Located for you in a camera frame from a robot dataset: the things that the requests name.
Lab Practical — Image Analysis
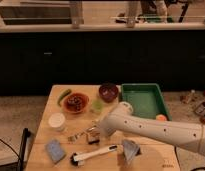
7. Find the dark purple bowl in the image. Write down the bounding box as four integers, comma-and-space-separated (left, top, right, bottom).
99, 83, 119, 103

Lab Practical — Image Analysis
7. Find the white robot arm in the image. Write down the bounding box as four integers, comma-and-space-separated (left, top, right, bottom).
96, 101, 205, 157

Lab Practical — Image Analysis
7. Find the orange bowl with dark food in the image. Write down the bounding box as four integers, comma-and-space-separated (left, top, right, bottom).
62, 93, 89, 114

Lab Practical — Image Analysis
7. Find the light green cup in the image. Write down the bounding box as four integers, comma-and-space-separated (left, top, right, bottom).
91, 100, 103, 114

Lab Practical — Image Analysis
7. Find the blue sponge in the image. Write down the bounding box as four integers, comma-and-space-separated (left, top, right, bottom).
45, 139, 66, 164

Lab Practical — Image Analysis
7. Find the orange fruit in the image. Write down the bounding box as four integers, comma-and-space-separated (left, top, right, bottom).
156, 114, 167, 121

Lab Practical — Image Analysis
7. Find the metal fork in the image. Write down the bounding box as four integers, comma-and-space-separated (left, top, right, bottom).
67, 127, 95, 142

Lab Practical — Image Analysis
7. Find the white round container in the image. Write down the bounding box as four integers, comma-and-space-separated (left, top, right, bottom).
48, 113, 66, 131

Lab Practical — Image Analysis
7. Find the white handled brush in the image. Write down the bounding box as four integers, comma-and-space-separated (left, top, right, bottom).
70, 145, 117, 166

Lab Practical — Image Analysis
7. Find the black stand left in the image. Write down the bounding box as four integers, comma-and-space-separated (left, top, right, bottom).
17, 128, 31, 171

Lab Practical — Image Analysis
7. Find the dark whiteboard eraser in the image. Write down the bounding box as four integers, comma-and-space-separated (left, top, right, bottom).
87, 134, 100, 145

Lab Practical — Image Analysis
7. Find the grey folded cloth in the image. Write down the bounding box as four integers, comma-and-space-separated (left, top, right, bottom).
122, 139, 141, 164

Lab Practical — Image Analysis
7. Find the green plastic tray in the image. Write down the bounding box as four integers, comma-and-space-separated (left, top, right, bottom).
121, 83, 171, 121

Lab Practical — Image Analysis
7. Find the green cucumber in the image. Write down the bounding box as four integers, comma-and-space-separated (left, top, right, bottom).
57, 89, 72, 107

